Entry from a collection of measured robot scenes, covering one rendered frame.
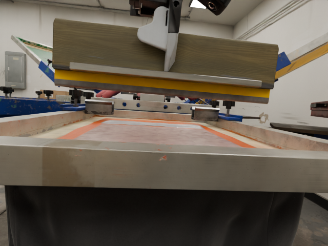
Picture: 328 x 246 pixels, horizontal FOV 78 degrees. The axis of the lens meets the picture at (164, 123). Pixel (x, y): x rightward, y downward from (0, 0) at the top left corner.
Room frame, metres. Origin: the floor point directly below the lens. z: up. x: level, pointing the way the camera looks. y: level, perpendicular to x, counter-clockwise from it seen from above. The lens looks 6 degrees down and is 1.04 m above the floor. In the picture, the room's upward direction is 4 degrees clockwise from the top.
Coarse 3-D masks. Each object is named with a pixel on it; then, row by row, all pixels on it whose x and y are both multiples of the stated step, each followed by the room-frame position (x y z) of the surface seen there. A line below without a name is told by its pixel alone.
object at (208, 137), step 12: (168, 132) 0.56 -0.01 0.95; (180, 132) 0.57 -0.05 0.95; (192, 132) 0.59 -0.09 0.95; (204, 132) 0.61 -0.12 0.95; (216, 132) 0.63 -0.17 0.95; (192, 144) 0.41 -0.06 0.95; (204, 144) 0.42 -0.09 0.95; (216, 144) 0.42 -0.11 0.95; (228, 144) 0.43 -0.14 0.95; (240, 144) 0.45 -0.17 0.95
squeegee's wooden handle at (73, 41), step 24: (72, 24) 0.31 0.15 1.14; (96, 24) 0.32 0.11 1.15; (72, 48) 0.31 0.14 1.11; (96, 48) 0.32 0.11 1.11; (120, 48) 0.32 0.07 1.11; (144, 48) 0.32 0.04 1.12; (192, 48) 0.33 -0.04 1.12; (216, 48) 0.33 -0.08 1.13; (240, 48) 0.34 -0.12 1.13; (264, 48) 0.34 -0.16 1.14; (192, 72) 0.33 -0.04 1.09; (216, 72) 0.34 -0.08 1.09; (240, 72) 0.34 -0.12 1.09; (264, 72) 0.34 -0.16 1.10
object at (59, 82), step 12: (60, 84) 0.32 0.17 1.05; (72, 84) 0.32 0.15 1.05; (84, 84) 0.32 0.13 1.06; (96, 84) 0.33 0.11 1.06; (108, 84) 0.33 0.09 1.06; (120, 84) 0.33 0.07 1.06; (180, 96) 0.34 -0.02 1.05; (192, 96) 0.34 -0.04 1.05; (204, 96) 0.34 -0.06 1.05; (216, 96) 0.35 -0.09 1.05; (228, 96) 0.35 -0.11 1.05; (240, 96) 0.35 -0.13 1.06; (252, 96) 0.35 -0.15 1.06
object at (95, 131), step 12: (108, 120) 0.78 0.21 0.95; (120, 120) 0.81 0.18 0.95; (132, 120) 0.84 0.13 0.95; (72, 132) 0.46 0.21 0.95; (84, 132) 0.47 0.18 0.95; (96, 132) 0.48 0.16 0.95; (108, 132) 0.49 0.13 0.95; (120, 132) 0.50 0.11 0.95; (132, 132) 0.51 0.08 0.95; (144, 132) 0.53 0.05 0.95; (156, 132) 0.54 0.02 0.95
